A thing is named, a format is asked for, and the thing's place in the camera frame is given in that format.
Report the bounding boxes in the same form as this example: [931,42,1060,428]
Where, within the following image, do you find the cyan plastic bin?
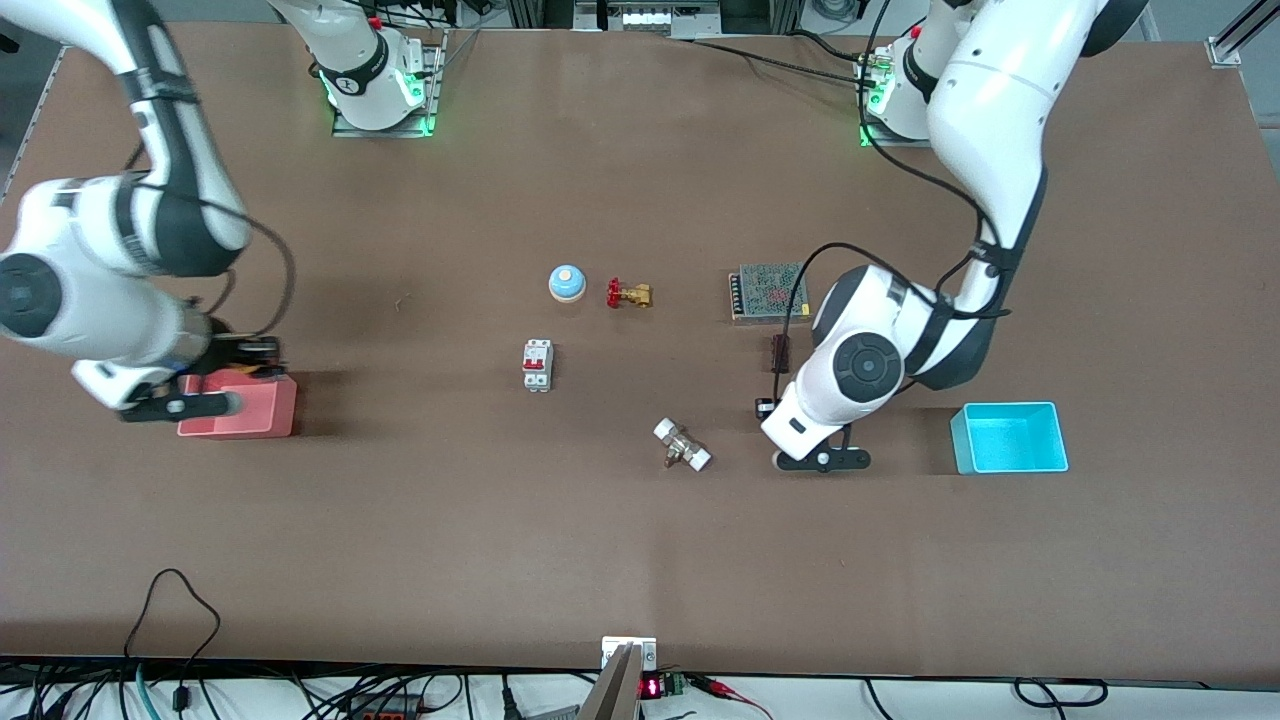
[949,401,1070,476]

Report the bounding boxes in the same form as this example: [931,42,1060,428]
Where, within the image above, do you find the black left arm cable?
[772,0,1013,373]

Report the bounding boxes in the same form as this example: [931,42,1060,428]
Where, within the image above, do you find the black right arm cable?
[125,140,298,351]

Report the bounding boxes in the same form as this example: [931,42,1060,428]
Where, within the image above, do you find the red clip lead wire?
[695,676,776,720]

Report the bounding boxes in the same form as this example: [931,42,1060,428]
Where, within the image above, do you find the black cable to arm base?
[688,38,881,85]

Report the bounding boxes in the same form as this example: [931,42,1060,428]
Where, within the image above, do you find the black looped table cable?
[122,568,223,711]

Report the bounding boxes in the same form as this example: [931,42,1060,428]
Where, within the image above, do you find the pink plastic bin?
[177,370,299,440]

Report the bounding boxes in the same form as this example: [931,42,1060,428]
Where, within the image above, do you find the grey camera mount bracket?
[577,635,659,720]

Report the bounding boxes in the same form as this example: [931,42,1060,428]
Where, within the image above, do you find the white red circuit breaker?
[521,338,555,394]

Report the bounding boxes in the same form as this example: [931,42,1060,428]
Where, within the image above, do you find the metal mesh power supply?
[727,262,814,327]

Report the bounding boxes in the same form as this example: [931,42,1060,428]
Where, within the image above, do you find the black coiled cable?
[1013,677,1109,709]

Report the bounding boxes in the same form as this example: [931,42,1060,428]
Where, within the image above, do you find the metal valve white caps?
[652,417,714,474]

